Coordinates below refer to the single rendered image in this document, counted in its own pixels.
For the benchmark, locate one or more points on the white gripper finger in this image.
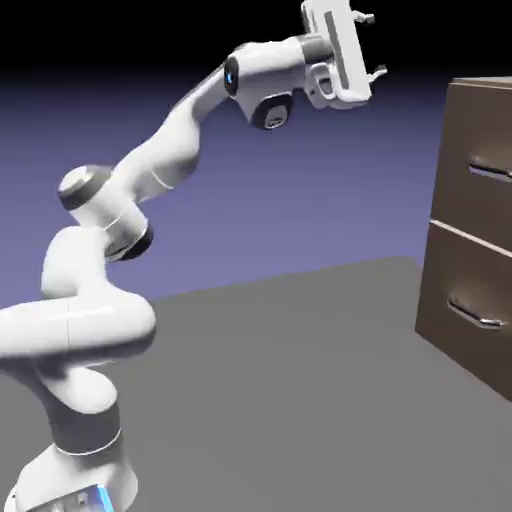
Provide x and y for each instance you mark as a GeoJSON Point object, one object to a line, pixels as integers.
{"type": "Point", "coordinates": [379, 73]}
{"type": "Point", "coordinates": [367, 18]}

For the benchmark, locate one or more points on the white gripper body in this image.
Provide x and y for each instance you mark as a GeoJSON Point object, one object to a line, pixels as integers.
{"type": "Point", "coordinates": [347, 48]}

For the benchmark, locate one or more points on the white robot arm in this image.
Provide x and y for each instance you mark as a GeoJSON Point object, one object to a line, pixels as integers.
{"type": "Point", "coordinates": [100, 320]}

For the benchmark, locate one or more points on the brown drawer front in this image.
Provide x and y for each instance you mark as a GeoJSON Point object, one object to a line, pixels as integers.
{"type": "Point", "coordinates": [468, 132]}
{"type": "Point", "coordinates": [452, 280]}

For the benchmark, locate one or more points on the brown wooden cabinet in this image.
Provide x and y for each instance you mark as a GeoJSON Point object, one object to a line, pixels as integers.
{"type": "Point", "coordinates": [472, 224]}

